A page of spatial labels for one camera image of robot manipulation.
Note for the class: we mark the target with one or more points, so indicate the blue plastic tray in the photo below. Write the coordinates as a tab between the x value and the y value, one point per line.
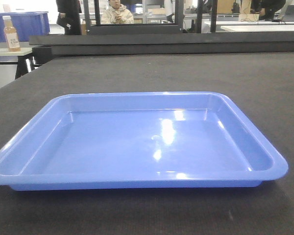
139	140

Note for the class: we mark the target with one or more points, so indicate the seated person in beige hoodie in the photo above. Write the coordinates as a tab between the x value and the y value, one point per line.
117	13

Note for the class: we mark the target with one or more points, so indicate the black raised table edge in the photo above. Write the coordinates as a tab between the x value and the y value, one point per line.
233	42

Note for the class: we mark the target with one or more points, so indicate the white background table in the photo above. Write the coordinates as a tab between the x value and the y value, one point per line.
260	26

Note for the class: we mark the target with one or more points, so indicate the standing person in black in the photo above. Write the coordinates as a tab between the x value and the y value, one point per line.
68	16

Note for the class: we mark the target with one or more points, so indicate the blue bin on side table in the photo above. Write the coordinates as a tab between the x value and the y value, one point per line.
26	24

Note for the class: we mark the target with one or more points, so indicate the white side table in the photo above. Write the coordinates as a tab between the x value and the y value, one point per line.
15	64

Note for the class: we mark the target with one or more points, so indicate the orange juice bottle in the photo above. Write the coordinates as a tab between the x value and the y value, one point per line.
11	35

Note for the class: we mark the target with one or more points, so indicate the black metal frame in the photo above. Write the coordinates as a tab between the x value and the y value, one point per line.
150	17

